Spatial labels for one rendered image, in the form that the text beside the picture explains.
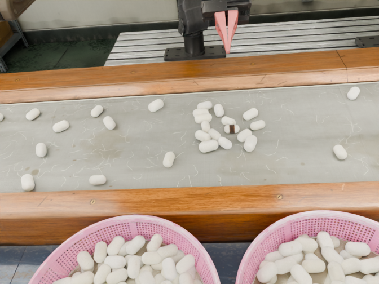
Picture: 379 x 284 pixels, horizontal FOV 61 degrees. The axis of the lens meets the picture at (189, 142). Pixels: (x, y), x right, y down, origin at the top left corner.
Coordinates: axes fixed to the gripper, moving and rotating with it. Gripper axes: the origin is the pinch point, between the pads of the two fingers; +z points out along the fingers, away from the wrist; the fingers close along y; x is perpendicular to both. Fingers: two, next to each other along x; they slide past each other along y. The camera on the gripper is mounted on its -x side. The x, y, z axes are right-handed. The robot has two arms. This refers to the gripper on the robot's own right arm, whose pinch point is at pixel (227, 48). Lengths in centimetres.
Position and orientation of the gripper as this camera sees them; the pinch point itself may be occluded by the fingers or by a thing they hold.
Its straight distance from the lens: 70.2
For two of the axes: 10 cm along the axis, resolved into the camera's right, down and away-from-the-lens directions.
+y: 9.9, -0.5, -1.1
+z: 0.3, 9.9, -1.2
